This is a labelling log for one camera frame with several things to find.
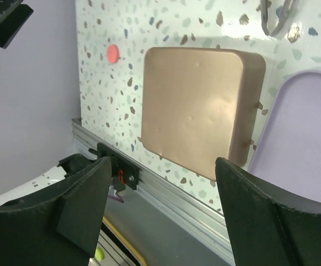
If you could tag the aluminium mounting rail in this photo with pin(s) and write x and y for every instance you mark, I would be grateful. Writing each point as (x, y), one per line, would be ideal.
(203, 222)

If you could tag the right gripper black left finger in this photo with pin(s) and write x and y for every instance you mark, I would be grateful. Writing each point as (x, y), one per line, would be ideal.
(57, 225)

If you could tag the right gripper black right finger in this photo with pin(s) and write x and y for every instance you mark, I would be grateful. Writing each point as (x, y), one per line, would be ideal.
(266, 224)

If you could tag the lilac plastic tray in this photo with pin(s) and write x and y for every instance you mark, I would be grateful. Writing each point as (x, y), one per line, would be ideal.
(288, 153)

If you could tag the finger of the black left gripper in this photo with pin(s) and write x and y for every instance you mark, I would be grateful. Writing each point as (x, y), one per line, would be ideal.
(13, 15)

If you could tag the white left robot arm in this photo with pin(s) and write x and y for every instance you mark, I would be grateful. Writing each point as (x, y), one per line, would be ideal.
(39, 94)

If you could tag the pink round cookie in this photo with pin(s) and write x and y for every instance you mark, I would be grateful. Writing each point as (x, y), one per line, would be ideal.
(113, 54)

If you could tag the rose gold tin lid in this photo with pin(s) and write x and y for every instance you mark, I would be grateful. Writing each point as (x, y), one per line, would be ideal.
(200, 104)

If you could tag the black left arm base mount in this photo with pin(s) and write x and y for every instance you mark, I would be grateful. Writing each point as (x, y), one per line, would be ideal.
(124, 172)

